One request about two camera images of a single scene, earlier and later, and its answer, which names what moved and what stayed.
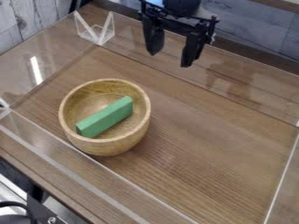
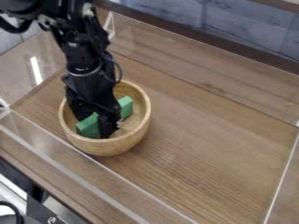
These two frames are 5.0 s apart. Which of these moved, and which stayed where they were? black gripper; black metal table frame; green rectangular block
Moved: black gripper
Stayed: black metal table frame; green rectangular block
